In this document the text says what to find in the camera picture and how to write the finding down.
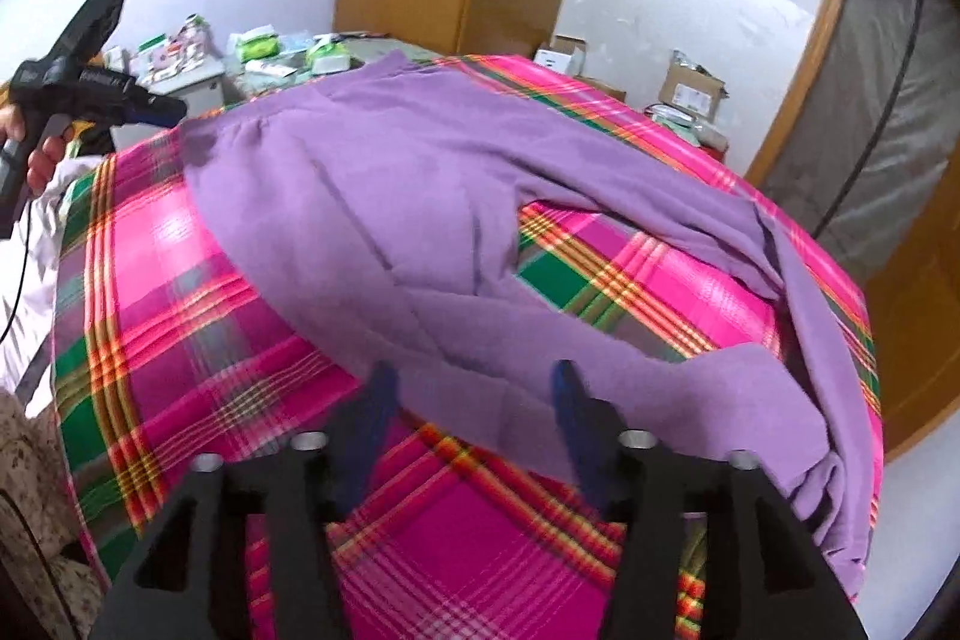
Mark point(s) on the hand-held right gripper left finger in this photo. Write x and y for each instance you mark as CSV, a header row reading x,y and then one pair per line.
x,y
379,400

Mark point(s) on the person's left hand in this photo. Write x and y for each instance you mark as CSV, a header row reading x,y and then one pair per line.
x,y
46,160

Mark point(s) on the person's beige patterned clothing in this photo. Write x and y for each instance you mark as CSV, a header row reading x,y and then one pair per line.
x,y
30,505

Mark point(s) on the grey doorway curtain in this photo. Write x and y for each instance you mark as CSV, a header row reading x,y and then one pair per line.
x,y
862,85

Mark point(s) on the white cabinet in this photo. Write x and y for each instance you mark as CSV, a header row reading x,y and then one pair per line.
x,y
187,89

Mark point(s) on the white cardboard box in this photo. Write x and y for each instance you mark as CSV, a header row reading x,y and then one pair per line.
x,y
559,59

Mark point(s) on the wooden door frame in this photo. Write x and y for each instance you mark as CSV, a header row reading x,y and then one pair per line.
x,y
821,25

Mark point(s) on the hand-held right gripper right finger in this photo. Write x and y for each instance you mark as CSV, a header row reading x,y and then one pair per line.
x,y
566,400

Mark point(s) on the purple pants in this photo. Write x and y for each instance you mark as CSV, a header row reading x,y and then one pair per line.
x,y
390,183

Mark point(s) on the brown cardboard box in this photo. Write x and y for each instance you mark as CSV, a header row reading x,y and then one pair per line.
x,y
694,89

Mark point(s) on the pink plaid bed sheet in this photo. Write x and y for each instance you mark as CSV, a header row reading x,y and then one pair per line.
x,y
187,310

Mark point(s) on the white cloth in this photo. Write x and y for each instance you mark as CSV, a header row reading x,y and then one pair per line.
x,y
30,287

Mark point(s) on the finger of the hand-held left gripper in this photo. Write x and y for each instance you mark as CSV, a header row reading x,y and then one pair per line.
x,y
161,109

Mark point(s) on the silver plastic bag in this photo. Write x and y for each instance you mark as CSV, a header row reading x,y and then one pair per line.
x,y
686,123

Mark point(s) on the wooden door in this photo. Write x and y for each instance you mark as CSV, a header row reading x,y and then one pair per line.
x,y
922,347

